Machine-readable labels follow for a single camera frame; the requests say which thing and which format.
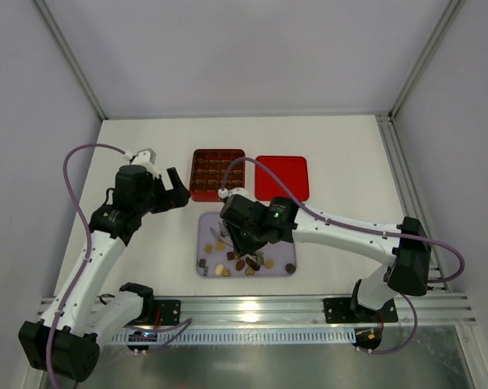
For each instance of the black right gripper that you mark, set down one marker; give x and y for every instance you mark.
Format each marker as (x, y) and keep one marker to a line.
(236, 232)

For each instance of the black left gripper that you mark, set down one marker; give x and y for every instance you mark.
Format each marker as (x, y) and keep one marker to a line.
(163, 196)

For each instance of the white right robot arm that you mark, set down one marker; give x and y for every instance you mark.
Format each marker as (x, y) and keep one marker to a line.
(402, 250)

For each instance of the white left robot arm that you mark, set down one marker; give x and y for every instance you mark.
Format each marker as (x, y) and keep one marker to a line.
(67, 340)

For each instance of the brown leaf chocolate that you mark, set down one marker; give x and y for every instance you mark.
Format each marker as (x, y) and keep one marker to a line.
(240, 265)

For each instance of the red chocolate box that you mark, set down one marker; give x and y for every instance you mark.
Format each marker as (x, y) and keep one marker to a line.
(207, 171)

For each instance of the white swirl oval chocolate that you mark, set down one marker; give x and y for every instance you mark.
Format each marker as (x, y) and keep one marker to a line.
(219, 269)

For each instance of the tan half-round chocolate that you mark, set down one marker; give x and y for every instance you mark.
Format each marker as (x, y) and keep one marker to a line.
(226, 272)

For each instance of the dark round chocolate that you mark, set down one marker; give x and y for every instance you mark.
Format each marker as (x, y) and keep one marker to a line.
(290, 268)

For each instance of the red box lid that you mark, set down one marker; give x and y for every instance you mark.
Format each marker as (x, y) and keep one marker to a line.
(291, 170)

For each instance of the lilac plastic tray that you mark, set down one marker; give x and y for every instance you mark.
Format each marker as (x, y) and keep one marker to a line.
(224, 251)

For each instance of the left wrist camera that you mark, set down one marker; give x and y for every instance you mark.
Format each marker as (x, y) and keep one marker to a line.
(145, 158)

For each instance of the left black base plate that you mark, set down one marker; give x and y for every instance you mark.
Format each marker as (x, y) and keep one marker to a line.
(166, 312)

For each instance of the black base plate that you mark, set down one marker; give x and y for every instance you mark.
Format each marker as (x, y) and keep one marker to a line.
(166, 312)
(337, 310)

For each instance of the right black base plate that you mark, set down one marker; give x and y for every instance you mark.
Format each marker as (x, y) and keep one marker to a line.
(337, 310)

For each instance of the slotted cable duct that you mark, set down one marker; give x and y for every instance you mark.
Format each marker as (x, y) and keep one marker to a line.
(239, 336)

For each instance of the aluminium frame right post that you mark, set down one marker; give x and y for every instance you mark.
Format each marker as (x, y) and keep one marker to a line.
(446, 19)

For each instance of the aluminium frame post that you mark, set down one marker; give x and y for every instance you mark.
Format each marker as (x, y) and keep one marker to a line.
(64, 48)
(446, 19)

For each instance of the aluminium mounting rail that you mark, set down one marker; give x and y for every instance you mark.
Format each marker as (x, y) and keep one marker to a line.
(434, 309)

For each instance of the aluminium frame left post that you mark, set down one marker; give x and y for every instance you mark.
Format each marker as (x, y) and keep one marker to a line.
(64, 48)

